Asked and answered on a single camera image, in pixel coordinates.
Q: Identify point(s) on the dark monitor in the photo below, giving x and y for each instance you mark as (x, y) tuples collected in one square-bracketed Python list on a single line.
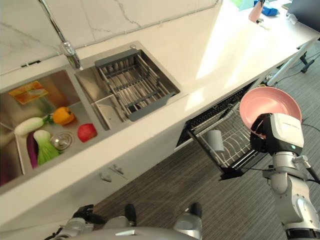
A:
[(303, 11)]

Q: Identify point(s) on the pink bottle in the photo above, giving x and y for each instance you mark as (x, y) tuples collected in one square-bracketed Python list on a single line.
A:
[(256, 12)]

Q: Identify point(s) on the black dishwasher drawer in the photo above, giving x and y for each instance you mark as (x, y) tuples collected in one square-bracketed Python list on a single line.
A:
[(220, 120)]

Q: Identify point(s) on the orange yellow sponge pack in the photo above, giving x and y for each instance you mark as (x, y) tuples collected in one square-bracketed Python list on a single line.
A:
[(28, 93)]

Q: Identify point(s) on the chrome kitchen faucet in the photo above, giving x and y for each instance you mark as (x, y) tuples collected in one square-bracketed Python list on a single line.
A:
[(62, 37)]

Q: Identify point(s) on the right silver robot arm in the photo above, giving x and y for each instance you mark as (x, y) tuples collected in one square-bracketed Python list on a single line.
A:
[(292, 190)]

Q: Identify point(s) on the clear plastic item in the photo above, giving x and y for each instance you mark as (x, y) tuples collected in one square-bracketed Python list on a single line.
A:
[(292, 18)]

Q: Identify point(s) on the round sink button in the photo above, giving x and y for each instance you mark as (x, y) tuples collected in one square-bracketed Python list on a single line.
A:
[(133, 46)]

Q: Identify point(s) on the white table leg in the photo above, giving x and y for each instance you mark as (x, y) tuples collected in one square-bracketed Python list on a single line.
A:
[(287, 62)]

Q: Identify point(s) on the purple eggplant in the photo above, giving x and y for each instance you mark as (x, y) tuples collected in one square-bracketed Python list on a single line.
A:
[(32, 150)]

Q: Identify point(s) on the dark robot foot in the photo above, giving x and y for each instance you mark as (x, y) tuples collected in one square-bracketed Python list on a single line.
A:
[(196, 208), (130, 213)]

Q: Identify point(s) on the red tomato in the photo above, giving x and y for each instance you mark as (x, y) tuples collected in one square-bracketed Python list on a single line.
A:
[(87, 132)]

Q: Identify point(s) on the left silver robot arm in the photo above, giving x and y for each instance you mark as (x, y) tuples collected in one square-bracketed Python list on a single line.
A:
[(72, 228)]

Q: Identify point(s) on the stainless steel double sink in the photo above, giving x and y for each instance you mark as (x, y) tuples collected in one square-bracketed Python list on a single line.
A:
[(82, 100)]

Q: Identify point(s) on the grey cup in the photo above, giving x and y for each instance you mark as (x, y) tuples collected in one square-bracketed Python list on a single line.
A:
[(216, 140)]

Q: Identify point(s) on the white dishwasher rack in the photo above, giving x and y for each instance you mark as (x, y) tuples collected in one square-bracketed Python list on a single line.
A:
[(232, 140)]

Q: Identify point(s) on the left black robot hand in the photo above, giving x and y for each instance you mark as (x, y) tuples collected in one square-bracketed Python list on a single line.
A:
[(86, 215)]

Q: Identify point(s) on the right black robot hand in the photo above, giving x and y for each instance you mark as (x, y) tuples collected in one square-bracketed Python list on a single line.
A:
[(280, 135)]

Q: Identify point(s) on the pink round plate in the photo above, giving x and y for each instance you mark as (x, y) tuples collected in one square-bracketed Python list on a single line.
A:
[(265, 106)]

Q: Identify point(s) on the orange bell pepper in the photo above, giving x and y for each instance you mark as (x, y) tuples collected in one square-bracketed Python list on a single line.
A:
[(63, 115)]

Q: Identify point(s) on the grey sink drain rack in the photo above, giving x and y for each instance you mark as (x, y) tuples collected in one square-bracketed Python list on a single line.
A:
[(136, 83)]

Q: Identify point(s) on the steel sink drain strainer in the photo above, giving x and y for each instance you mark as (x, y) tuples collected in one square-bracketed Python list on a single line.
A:
[(60, 141)]

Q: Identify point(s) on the white radish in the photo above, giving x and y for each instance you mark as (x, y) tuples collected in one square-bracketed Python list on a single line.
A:
[(30, 125)]

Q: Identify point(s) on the silver robot body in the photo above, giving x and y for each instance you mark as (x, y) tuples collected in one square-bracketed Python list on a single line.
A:
[(140, 230)]

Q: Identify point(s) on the blue cloth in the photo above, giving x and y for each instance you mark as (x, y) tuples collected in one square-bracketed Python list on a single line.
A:
[(268, 7)]

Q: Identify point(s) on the green bok choy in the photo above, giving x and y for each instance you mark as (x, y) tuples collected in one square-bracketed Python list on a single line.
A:
[(46, 147)]

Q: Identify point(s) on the black stand base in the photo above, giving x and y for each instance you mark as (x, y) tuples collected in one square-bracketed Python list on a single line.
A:
[(308, 62)]

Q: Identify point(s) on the white divider box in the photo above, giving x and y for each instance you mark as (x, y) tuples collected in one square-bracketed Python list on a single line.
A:
[(105, 112)]

